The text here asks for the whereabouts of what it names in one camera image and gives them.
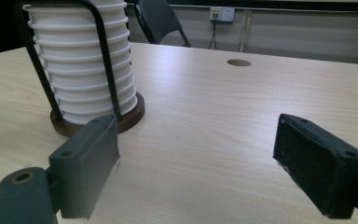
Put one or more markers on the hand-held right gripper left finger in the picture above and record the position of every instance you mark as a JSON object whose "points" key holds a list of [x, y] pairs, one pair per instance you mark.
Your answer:
{"points": [[85, 161]]}

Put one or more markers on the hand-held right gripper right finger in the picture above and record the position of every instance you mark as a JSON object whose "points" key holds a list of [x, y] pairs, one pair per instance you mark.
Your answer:
{"points": [[317, 165]]}

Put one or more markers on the stack of white paper cups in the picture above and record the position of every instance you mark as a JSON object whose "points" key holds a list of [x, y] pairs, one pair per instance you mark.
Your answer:
{"points": [[74, 62]]}

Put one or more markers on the black folding chair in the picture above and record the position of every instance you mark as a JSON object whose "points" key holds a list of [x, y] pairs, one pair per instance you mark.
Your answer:
{"points": [[158, 18]]}

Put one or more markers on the pale wall conduit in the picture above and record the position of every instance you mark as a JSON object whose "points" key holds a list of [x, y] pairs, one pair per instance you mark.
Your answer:
{"points": [[245, 31]]}

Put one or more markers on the white wall socket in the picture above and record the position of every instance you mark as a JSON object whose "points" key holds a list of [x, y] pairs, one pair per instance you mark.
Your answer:
{"points": [[225, 14]]}

